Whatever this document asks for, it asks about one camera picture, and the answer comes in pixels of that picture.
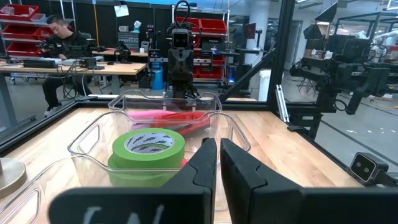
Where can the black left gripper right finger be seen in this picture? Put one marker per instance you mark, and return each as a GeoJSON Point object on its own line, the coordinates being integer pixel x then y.
{"type": "Point", "coordinates": [264, 202]}

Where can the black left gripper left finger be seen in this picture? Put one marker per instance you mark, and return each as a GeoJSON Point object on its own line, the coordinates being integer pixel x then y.
{"type": "Point", "coordinates": [192, 199]}

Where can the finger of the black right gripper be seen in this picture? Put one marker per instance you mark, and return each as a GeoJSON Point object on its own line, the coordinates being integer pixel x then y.
{"type": "Point", "coordinates": [177, 60]}
{"type": "Point", "coordinates": [185, 60]}

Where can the red stapler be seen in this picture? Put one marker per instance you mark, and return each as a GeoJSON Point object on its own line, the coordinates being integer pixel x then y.
{"type": "Point", "coordinates": [186, 119]}

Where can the pink stapler white base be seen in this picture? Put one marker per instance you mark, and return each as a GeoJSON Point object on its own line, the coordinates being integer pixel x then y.
{"type": "Point", "coordinates": [146, 115]}

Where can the green tape roll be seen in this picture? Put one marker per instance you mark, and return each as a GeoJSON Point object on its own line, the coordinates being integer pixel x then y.
{"type": "Point", "coordinates": [130, 179]}
{"type": "Point", "coordinates": [124, 155]}

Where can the neighbouring black robot arm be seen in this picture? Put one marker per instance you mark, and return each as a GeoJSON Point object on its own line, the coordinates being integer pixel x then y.
{"type": "Point", "coordinates": [339, 74]}

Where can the small black desktop robot arm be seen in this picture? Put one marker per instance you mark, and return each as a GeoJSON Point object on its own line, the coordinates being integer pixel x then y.
{"type": "Point", "coordinates": [124, 53]}

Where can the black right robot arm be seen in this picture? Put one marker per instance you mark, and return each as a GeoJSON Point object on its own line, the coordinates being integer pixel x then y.
{"type": "Point", "coordinates": [182, 84]}

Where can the blue barrel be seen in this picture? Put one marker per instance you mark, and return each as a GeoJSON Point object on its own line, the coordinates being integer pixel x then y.
{"type": "Point", "coordinates": [157, 77]}

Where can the red storage bin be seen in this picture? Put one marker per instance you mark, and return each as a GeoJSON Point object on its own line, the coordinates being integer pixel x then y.
{"type": "Point", "coordinates": [18, 12]}
{"type": "Point", "coordinates": [21, 49]}
{"type": "Point", "coordinates": [196, 23]}
{"type": "Point", "coordinates": [18, 32]}
{"type": "Point", "coordinates": [214, 27]}

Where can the grey small parts cabinet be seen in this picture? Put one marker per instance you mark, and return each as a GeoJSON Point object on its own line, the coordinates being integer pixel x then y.
{"type": "Point", "coordinates": [129, 40]}

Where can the tissue box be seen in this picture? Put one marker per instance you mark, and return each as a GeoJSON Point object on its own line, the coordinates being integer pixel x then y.
{"type": "Point", "coordinates": [136, 26]}

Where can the dark red panel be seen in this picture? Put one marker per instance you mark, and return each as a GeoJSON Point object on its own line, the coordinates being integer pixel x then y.
{"type": "Point", "coordinates": [250, 30]}

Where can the wooden top desk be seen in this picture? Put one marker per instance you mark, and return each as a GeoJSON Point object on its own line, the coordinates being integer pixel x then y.
{"type": "Point", "coordinates": [118, 69]}

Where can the white trash bin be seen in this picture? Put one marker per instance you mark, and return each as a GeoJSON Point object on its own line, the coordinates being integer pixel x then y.
{"type": "Point", "coordinates": [264, 84]}

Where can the white paper sheet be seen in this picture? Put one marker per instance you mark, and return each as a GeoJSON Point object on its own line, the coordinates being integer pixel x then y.
{"type": "Point", "coordinates": [121, 11]}

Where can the silver aluminium extrusion piece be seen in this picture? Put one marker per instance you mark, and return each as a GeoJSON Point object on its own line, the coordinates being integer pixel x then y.
{"type": "Point", "coordinates": [281, 102]}

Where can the person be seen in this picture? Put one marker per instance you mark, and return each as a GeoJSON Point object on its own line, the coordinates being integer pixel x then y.
{"type": "Point", "coordinates": [71, 43]}

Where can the black studio softbox light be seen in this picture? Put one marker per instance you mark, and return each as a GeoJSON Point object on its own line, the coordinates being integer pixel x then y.
{"type": "Point", "coordinates": [326, 14]}

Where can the black electronics box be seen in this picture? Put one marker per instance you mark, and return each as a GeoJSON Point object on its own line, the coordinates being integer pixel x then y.
{"type": "Point", "coordinates": [40, 63]}

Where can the white bulb lamp brass base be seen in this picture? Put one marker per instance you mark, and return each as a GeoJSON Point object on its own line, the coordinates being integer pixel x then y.
{"type": "Point", "coordinates": [12, 177]}

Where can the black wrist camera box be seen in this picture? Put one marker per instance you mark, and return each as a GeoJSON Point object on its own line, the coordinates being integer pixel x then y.
{"type": "Point", "coordinates": [181, 40]}

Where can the black stereo camera box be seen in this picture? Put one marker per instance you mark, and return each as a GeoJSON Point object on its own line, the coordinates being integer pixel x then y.
{"type": "Point", "coordinates": [363, 168]}

